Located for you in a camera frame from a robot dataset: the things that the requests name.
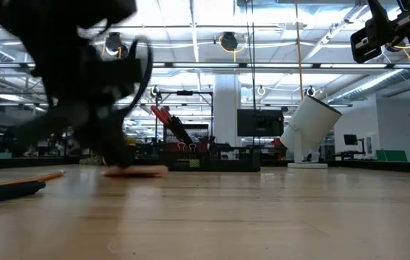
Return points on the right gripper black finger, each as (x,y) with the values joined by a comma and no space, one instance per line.
(377,12)

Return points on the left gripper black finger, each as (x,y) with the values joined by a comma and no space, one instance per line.
(114,144)
(56,128)

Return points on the pink sticky note pad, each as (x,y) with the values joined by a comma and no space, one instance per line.
(147,171)

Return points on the orange wooden pencil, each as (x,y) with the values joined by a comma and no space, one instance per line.
(45,176)

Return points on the black pen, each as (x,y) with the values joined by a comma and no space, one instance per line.
(9,193)

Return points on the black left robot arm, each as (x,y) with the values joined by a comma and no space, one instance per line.
(45,18)

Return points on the black mesh desk organizer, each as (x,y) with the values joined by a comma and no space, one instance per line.
(226,160)

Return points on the small ceiling reel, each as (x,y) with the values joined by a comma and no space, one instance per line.
(155,92)
(310,91)

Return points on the small black desk monitor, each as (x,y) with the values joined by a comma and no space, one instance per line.
(350,139)

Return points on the green panel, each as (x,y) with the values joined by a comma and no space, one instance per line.
(392,156)

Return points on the black background frame rig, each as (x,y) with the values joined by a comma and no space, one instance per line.
(184,92)

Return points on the black wall monitor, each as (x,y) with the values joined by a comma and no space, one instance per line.
(259,122)

